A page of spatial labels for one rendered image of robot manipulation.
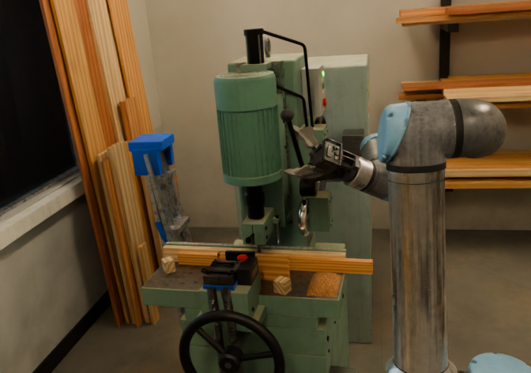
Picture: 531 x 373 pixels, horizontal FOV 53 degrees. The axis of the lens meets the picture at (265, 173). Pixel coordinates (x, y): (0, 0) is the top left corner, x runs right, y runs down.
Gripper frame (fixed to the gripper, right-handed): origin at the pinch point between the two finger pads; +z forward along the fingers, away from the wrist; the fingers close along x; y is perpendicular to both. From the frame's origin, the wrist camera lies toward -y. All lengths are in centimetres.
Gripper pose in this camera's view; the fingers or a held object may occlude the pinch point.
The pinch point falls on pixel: (284, 148)
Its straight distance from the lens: 145.5
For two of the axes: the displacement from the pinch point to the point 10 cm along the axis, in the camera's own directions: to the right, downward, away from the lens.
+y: 4.6, -3.9, -8.0
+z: -8.8, -3.3, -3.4
